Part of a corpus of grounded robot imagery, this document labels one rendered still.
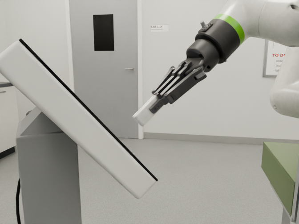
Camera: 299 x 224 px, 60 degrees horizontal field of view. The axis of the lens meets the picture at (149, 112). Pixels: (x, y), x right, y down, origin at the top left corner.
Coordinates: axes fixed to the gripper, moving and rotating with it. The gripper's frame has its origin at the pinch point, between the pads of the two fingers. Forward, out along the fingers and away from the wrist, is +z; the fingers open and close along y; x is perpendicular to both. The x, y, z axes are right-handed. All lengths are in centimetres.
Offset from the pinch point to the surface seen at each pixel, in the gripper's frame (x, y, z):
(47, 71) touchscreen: -21.0, 13.4, 9.8
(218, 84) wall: 156, -236, -148
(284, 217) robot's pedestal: 67, -2, -13
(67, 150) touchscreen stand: -4.8, -4.5, 18.4
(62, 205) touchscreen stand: 3.5, -4.5, 28.1
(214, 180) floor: 168, -138, -33
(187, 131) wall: 188, -259, -77
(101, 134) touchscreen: -9.0, 13.5, 10.8
